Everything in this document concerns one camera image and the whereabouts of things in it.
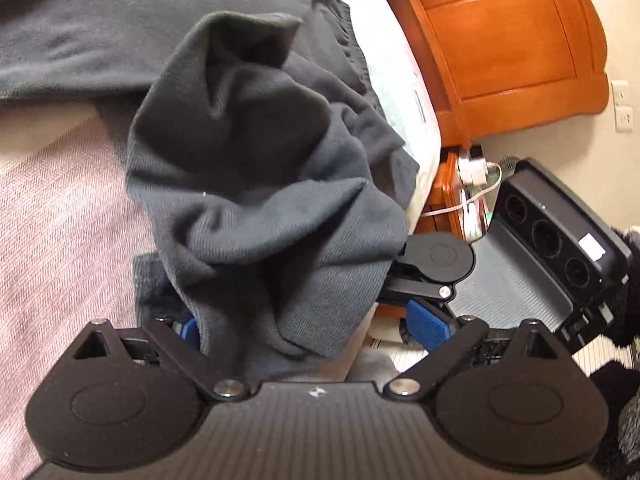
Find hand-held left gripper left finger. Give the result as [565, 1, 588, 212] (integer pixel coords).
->
[72, 315, 251, 402]

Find white charging cable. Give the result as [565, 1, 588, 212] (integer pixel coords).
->
[420, 160, 503, 221]

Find dark grey pants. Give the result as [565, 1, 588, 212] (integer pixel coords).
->
[0, 0, 421, 381]

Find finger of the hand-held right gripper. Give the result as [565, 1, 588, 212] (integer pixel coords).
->
[377, 260, 453, 307]

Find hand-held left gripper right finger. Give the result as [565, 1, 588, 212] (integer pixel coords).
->
[382, 300, 571, 403]

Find patchwork floral bedsheet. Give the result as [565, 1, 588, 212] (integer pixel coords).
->
[0, 0, 443, 466]

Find green desk fan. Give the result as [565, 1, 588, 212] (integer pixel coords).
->
[497, 155, 523, 181]

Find white charger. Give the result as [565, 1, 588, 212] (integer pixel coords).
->
[459, 157, 493, 186]

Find person's black fleece jacket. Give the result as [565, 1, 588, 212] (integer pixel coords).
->
[587, 357, 640, 480]

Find wooden nightstand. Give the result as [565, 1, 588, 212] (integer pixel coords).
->
[420, 147, 488, 241]

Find wooden headboard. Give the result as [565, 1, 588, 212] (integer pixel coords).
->
[365, 0, 611, 148]

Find white wall socket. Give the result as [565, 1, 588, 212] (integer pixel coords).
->
[611, 80, 633, 133]

